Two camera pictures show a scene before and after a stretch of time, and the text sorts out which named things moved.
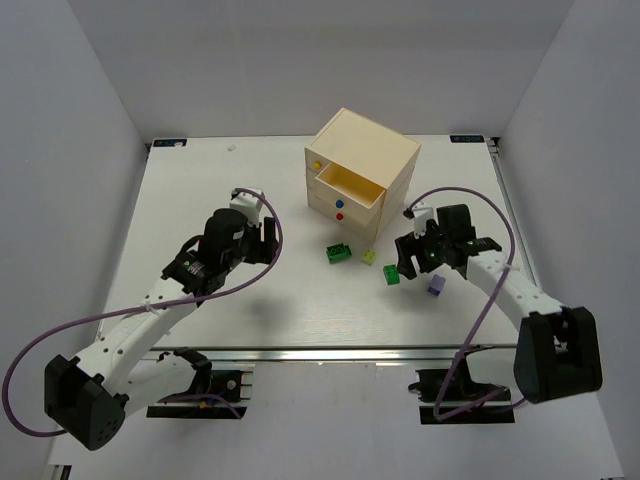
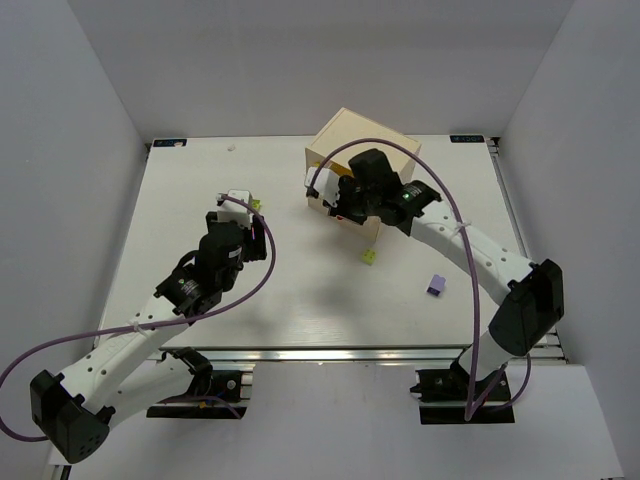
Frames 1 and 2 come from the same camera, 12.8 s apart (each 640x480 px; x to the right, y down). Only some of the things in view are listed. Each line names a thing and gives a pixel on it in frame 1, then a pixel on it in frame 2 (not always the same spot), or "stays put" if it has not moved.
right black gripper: x=417 y=252 → x=345 y=195
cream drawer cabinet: x=359 y=172 stays put
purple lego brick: x=436 y=285 stays put
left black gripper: x=269 y=239 stays put
